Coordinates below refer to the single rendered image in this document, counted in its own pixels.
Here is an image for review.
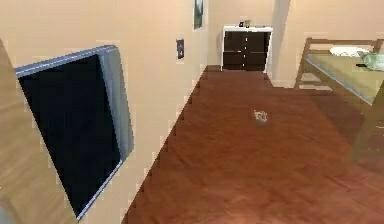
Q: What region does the black flat television set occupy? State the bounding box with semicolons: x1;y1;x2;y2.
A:
13;44;135;221

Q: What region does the small grey object on floor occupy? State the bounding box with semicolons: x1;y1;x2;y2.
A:
253;109;269;126

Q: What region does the white and dark chest of drawers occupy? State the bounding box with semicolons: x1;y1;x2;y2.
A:
220;25;274;73

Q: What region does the wooden bed with green cover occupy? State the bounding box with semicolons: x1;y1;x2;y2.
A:
294;37;384;164

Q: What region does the white pillow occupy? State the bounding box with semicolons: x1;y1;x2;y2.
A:
329;45;370;58

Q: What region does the pale green pillow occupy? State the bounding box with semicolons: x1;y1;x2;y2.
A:
358;50;384;72

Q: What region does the dark wall switch plate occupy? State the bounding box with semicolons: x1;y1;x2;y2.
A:
176;38;185;60

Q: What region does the dark framed wall picture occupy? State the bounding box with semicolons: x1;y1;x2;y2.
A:
193;0;205;31

